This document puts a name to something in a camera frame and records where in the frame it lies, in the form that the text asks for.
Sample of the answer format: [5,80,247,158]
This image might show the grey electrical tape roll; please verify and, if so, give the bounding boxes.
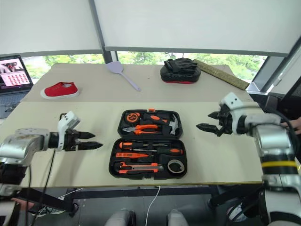
[167,159,185,175]

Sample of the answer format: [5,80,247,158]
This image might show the orange black tape measure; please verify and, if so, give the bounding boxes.
[124,112,141,124]

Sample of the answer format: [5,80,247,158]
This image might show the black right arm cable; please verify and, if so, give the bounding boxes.
[265,109,301,170]

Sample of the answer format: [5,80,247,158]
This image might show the black orange screwdriver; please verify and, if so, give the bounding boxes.
[119,141,168,149]
[131,147,184,156]

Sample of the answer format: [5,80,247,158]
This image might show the grey window centre post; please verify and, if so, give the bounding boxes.
[88,0,119,64]

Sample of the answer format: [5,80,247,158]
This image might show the red slip-on shoe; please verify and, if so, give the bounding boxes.
[40,81,80,100]

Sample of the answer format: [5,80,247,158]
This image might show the black tool case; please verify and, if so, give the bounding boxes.
[108,108,188,181]

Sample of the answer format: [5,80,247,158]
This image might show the white hanging cable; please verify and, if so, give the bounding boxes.
[35,187,84,217]
[145,185,162,226]

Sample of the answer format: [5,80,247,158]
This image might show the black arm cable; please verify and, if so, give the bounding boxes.
[265,109,301,170]
[23,113,68,226]

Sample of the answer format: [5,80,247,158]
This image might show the wide white roller blind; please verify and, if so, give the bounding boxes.
[94,0,301,57]

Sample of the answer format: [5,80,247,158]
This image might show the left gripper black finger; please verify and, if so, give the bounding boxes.
[77,141,103,151]
[77,131,96,140]

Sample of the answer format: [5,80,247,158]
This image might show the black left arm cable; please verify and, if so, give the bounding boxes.
[23,113,68,226]

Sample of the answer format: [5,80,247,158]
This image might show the black table frame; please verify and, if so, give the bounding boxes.
[14,185,264,217]

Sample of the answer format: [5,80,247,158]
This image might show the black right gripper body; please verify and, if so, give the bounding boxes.
[213,105,236,137]

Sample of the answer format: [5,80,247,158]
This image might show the open grey laptop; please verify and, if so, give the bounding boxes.
[0,55,33,120]

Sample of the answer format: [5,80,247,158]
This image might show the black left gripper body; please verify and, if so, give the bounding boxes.
[63,129,81,152]

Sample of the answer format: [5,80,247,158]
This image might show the claw hammer black orange handle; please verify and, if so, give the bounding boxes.
[141,113,181,136]

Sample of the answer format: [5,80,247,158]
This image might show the orange handled pliers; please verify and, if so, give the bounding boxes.
[122,124,161,135]

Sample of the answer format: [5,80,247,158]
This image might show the long olive brown bar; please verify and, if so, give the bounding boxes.
[193,59,250,90]

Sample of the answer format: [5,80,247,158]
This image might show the grey slanted window post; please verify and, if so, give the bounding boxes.
[249,35,301,95]

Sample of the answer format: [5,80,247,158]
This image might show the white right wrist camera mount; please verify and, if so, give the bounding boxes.
[218,92,247,135]

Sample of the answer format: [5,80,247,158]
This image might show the black office chair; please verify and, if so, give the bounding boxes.
[249,80,301,121]

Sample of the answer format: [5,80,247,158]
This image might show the black orange utility knife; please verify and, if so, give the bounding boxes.
[114,161,164,175]

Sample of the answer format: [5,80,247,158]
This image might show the bystander's bare hand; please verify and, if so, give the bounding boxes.
[281,117,301,135]

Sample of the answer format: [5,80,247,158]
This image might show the orange voltage tester pen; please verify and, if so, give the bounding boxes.
[115,152,150,159]

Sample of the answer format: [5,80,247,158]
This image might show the grey spatula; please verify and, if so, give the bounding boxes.
[107,61,142,92]

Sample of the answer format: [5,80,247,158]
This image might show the white sneaker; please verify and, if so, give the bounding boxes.
[37,206,64,215]

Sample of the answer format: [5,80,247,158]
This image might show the black red boxing pad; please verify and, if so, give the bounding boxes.
[160,58,202,84]

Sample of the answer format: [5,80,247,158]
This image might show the narrow white roller blind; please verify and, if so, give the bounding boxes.
[0,0,105,55]

